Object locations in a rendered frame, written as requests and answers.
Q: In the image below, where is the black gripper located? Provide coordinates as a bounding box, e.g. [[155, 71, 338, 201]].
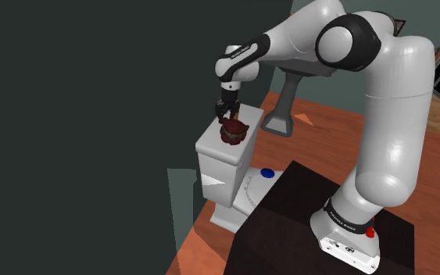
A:
[[214, 88, 241, 123]]

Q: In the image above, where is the white toilet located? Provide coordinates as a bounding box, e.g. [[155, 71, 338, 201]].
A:
[[195, 102, 286, 234]]

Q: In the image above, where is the grey pedestal sink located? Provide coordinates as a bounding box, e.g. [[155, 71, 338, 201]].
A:
[[259, 62, 342, 138]]

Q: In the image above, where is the dark red round pot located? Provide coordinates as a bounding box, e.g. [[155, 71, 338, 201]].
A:
[[218, 116, 251, 147]]

